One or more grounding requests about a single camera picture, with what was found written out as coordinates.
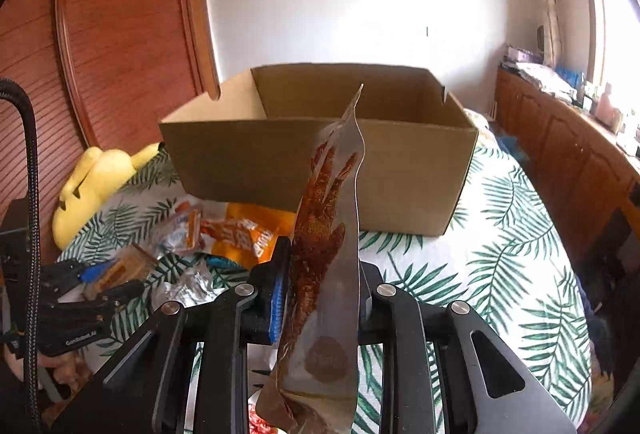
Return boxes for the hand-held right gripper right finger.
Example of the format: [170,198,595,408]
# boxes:
[352,261,578,434]

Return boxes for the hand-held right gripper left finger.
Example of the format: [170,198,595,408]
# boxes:
[50,237,292,434]

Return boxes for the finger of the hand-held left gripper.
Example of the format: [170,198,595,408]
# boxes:
[41,260,115,296]
[80,279,147,316]

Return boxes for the brown snack packet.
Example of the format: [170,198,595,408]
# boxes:
[95,243,157,301]

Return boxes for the orange white snack packet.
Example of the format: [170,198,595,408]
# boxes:
[200,203,297,265]

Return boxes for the silver chicken feet snack packet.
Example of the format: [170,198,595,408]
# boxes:
[255,83,366,430]

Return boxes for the brown cardboard box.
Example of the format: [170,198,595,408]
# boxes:
[159,63,481,237]

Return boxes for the person's left hand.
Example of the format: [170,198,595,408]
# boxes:
[5,345,87,387]

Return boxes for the crumpled silver snack packet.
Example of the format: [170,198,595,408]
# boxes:
[150,267,227,311]

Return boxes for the small orange clear snack packet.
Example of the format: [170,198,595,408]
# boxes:
[150,198,203,260]

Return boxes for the yellow plush toy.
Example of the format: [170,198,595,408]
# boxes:
[52,143,163,251]

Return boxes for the leaf print blanket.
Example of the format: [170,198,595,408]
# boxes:
[55,111,593,434]

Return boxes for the wooden cabinet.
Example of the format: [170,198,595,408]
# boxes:
[492,64,640,275]

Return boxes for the dark cloth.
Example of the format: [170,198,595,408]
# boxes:
[572,209,640,395]

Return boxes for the wooden headboard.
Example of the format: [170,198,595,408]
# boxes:
[0,0,221,265]

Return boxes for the pile of papers and boxes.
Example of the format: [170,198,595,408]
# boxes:
[501,42,576,98]

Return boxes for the blue boxes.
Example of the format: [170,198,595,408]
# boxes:
[557,67,586,88]

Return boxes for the pink bottle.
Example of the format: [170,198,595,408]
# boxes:
[599,83,620,125]

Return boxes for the bright window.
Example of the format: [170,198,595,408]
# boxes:
[580,0,640,115]

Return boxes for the black braided cable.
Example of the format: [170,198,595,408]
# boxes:
[0,78,42,434]

